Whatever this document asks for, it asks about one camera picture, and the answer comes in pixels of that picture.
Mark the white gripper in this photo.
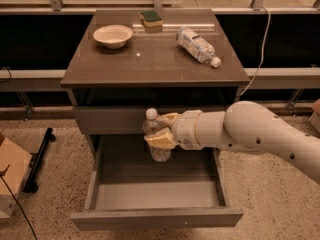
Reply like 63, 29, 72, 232
144, 110, 202, 150

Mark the clear water bottle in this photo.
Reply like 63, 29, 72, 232
176, 27, 221, 68
142, 108, 171, 162

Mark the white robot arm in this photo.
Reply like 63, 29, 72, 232
143, 101, 320, 183

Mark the closed grey top drawer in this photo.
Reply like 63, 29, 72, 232
71, 104, 241, 136

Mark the open grey middle drawer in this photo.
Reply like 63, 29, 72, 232
71, 135, 243, 231

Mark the grey drawer cabinet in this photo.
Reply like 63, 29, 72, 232
61, 9, 249, 152

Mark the lying clear water bottle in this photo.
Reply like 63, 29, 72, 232
176, 27, 221, 68

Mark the white ceramic bowl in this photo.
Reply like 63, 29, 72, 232
93, 25, 133, 49

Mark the green yellow sponge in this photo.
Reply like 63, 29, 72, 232
140, 10, 163, 28

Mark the black metal stand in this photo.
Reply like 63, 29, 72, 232
23, 128, 56, 193

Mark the cardboard box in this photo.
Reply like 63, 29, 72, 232
0, 133, 32, 219

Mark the white power cable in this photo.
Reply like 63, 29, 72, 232
239, 6, 271, 97

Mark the black cable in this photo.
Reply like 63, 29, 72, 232
0, 175, 39, 240

